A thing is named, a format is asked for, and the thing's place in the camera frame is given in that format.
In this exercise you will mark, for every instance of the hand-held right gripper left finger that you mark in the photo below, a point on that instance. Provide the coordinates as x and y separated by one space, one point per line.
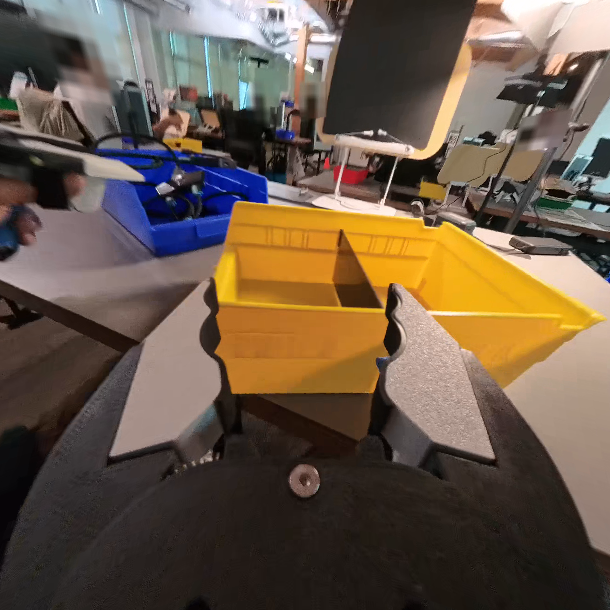
162 381

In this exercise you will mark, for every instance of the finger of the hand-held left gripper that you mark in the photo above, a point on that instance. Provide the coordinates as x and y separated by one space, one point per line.
109 167
88 193

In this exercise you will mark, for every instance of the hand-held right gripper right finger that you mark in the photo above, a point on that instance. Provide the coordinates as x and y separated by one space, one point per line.
438 395

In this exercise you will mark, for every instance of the large blue bin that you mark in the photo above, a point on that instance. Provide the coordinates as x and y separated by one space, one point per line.
190 233

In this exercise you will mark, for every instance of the person's left hand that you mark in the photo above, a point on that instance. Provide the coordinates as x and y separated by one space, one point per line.
14 190

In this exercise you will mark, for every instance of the computer monitor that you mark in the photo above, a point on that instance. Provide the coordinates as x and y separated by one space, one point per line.
133 109

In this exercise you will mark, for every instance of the small yellow bin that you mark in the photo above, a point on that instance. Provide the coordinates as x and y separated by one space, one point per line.
183 145

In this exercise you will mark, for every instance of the black office chair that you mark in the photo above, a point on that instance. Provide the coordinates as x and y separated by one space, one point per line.
243 138

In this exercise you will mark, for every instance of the black power bank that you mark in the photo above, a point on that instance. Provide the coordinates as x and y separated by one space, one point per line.
457 223

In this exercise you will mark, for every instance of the small grey device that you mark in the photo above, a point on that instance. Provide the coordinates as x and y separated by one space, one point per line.
541 245

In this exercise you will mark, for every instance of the white base lamp stand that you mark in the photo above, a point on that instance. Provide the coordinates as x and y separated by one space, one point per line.
352 202

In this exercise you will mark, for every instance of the silver stand pole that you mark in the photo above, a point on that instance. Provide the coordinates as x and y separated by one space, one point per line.
526 190

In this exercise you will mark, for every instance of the beige folding panel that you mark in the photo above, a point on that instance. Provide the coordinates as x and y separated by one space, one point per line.
476 164

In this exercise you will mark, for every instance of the red plastic bin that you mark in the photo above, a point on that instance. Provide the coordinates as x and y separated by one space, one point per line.
350 175

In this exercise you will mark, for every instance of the beige framed black panel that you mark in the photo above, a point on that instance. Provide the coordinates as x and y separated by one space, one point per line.
391 71

